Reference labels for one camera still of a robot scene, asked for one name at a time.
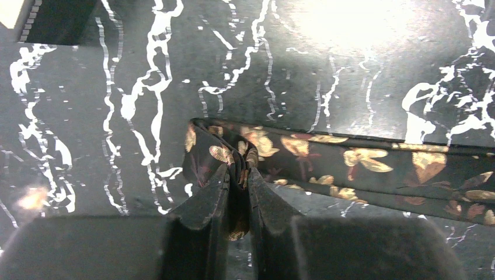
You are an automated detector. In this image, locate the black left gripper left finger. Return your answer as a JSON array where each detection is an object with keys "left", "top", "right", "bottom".
[{"left": 1, "top": 165, "right": 230, "bottom": 279}]

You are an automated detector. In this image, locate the black tie storage box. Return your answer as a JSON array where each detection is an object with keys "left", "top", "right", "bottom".
[{"left": 1, "top": 0, "right": 100, "bottom": 46}]

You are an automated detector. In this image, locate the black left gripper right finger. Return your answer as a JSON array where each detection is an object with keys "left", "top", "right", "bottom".
[{"left": 247, "top": 168, "right": 466, "bottom": 279}]

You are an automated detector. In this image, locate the black gold floral tie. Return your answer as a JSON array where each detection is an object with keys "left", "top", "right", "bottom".
[{"left": 183, "top": 118, "right": 494, "bottom": 241}]

